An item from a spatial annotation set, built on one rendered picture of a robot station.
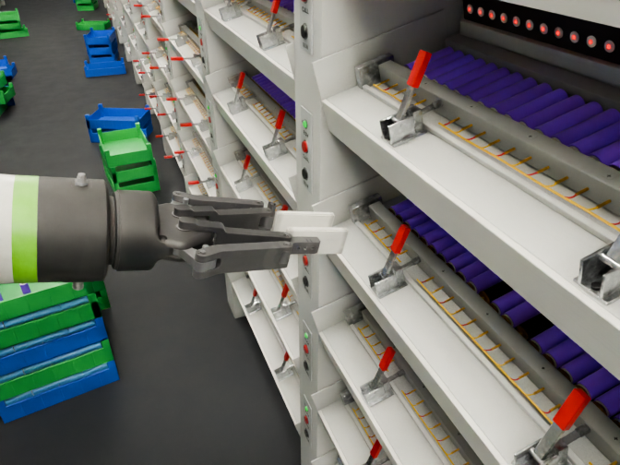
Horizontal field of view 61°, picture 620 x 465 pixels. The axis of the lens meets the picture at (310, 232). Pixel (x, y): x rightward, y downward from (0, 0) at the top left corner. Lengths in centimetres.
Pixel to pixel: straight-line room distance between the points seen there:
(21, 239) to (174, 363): 123
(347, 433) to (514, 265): 65
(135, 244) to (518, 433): 38
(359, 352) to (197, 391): 80
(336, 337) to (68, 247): 53
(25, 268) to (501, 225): 38
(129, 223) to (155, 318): 136
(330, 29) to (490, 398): 45
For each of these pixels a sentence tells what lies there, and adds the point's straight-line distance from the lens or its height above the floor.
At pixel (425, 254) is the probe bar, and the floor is 80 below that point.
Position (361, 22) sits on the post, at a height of 104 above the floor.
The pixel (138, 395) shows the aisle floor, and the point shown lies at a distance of 160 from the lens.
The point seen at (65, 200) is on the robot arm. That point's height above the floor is 96.
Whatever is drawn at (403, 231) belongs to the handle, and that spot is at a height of 84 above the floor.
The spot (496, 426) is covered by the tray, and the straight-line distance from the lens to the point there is 55.
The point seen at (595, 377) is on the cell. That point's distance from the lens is 56.
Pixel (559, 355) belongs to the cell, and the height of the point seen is 80.
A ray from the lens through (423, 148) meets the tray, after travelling 54.
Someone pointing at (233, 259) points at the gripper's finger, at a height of 89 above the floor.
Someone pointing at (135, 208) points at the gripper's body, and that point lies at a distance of 48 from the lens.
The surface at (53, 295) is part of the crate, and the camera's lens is 144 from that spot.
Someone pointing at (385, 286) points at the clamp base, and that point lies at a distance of 65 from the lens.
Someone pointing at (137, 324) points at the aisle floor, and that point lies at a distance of 182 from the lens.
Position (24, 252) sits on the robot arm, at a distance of 47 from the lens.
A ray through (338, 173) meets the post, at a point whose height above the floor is 84.
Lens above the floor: 117
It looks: 33 degrees down
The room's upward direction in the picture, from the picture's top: straight up
